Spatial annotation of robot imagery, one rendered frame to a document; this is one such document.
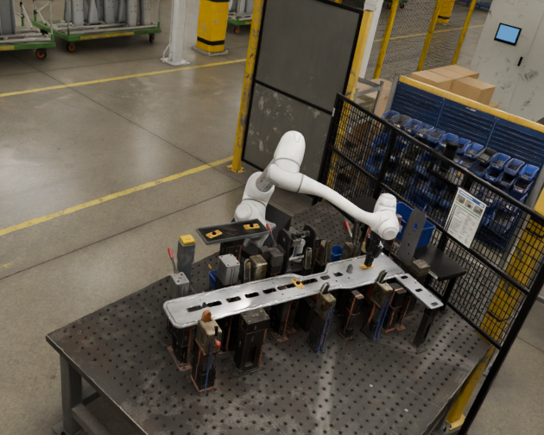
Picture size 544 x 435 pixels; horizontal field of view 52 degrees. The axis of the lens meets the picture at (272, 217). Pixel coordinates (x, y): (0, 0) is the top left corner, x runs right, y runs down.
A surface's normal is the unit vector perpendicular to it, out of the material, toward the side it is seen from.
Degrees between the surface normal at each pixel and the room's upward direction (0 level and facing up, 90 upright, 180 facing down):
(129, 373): 0
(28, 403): 0
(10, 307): 0
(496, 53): 90
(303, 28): 89
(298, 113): 89
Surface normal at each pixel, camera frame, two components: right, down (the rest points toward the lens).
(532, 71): -0.64, 0.30
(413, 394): 0.16, -0.85
